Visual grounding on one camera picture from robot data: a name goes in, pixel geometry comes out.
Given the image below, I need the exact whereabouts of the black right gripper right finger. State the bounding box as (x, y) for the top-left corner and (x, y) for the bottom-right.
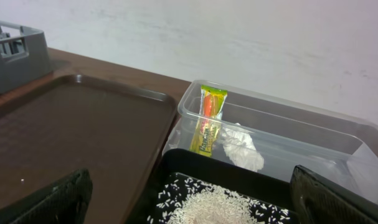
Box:
(290, 165), (378, 224)

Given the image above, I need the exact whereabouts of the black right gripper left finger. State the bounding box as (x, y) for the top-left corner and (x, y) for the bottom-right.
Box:
(0, 169), (93, 224)

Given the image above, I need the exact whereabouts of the white tissue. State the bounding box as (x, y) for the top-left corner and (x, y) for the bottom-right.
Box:
(220, 123), (265, 172)

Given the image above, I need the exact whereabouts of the rice food waste pile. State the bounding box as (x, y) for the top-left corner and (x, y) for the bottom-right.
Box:
(144, 174), (296, 224)

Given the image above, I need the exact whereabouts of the yellow green snack wrapper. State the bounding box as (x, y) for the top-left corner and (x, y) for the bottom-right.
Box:
(189, 85), (228, 157)

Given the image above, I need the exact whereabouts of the clear plastic waste bin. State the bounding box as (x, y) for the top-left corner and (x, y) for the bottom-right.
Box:
(164, 80), (378, 203)

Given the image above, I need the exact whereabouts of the black waste tray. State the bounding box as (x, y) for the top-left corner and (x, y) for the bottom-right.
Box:
(125, 149), (299, 223)

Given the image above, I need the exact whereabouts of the grey dishwasher rack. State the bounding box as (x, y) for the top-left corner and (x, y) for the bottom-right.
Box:
(0, 21), (52, 94)

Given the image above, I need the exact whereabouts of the dark brown serving tray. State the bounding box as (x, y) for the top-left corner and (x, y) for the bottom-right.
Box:
(0, 75), (176, 223)

